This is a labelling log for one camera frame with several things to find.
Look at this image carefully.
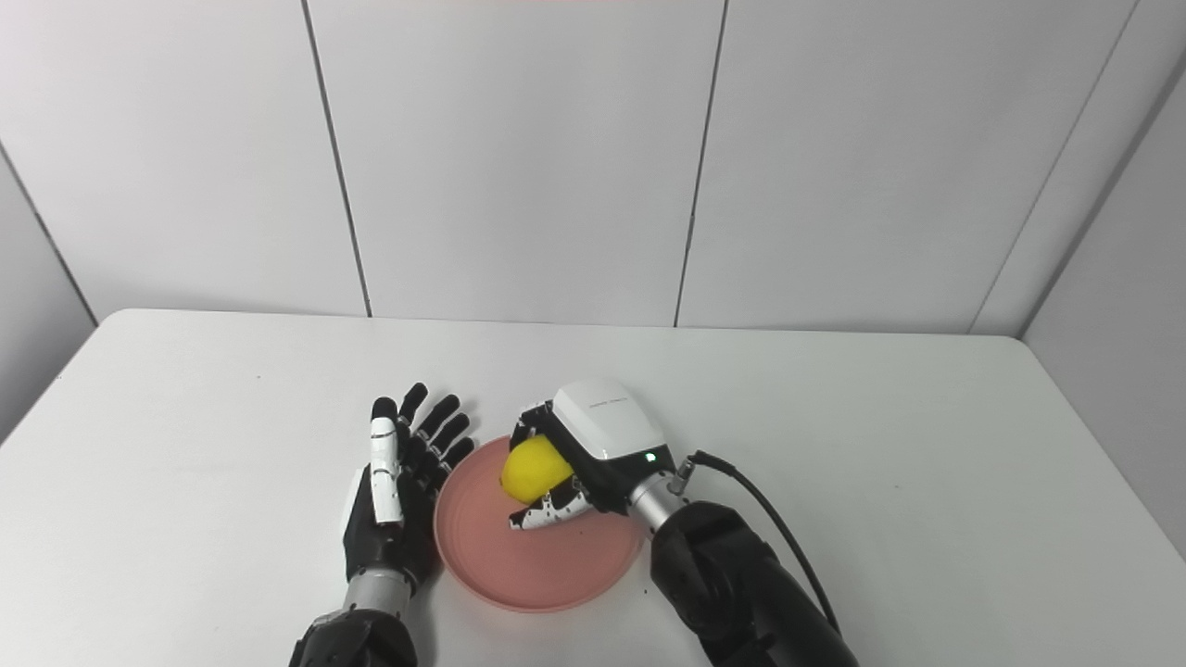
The pink round plate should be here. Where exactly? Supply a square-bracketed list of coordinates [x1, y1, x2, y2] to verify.
[433, 434, 648, 614]

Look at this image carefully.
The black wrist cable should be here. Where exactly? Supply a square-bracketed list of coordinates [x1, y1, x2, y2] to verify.
[671, 449, 843, 636]

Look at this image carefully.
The yellow lemon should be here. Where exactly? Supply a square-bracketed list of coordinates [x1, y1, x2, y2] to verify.
[500, 435, 576, 507]

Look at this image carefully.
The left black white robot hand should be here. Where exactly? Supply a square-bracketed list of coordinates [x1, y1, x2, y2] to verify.
[342, 382, 476, 595]

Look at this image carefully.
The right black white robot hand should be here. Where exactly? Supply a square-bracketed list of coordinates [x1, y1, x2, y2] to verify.
[507, 377, 676, 533]

